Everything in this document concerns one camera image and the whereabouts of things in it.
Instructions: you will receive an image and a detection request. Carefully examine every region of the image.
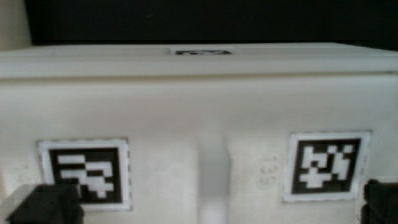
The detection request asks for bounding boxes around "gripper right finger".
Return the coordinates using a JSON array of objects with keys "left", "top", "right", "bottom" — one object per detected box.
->
[{"left": 361, "top": 179, "right": 398, "bottom": 224}]

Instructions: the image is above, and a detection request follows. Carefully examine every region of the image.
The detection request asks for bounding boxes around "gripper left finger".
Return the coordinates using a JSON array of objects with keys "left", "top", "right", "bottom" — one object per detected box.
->
[{"left": 0, "top": 184, "right": 86, "bottom": 224}]

